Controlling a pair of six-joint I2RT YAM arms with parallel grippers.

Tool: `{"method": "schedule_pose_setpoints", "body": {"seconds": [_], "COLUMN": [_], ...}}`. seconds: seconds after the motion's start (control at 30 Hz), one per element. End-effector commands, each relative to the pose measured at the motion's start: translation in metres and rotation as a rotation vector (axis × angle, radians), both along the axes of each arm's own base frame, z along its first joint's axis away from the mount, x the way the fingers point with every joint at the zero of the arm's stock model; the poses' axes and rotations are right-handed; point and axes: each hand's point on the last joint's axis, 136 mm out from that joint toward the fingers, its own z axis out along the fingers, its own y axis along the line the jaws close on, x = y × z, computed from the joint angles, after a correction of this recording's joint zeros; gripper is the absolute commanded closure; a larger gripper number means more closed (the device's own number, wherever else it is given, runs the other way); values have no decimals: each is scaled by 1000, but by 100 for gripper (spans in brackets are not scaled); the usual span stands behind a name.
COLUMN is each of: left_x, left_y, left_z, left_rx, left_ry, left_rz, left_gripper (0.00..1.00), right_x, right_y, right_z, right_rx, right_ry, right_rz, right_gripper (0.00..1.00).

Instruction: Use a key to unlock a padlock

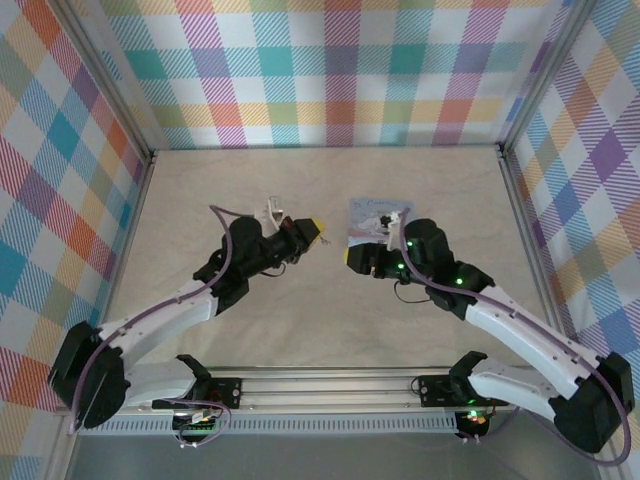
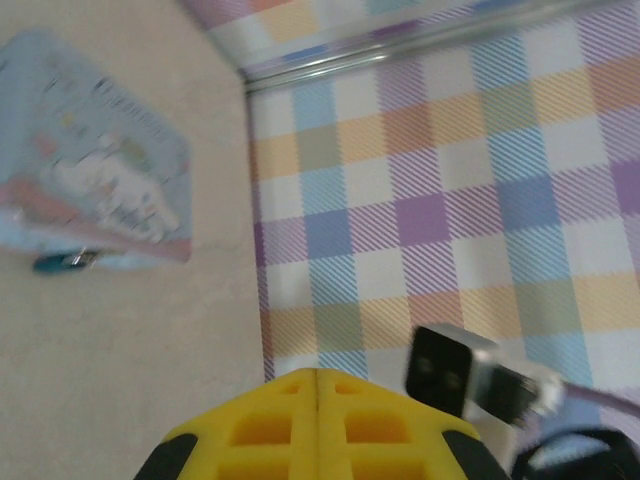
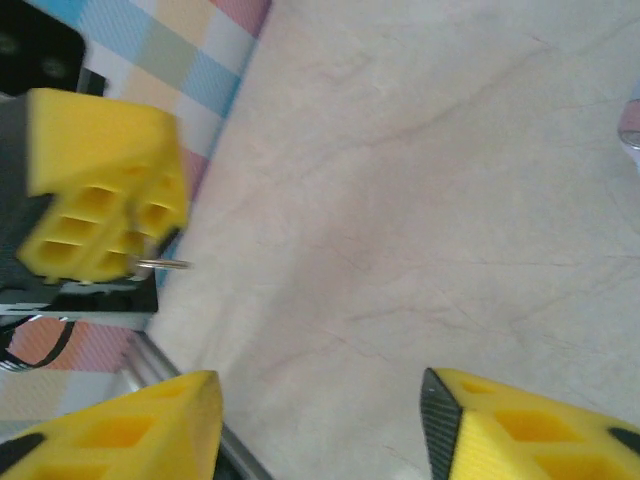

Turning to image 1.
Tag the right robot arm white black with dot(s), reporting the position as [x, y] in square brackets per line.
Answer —
[525, 330]

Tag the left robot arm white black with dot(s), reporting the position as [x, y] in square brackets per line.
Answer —
[150, 330]

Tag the cartoon bunny printed mat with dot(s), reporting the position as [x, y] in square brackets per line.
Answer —
[365, 215]

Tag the small controller board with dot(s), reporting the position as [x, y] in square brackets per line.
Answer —
[197, 424]
[472, 422]

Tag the aluminium frame floor rail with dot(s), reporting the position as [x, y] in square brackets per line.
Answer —
[127, 235]
[530, 235]

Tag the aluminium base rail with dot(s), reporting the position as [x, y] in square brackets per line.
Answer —
[325, 390]

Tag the aluminium frame post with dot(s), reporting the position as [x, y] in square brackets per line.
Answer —
[545, 75]
[100, 75]

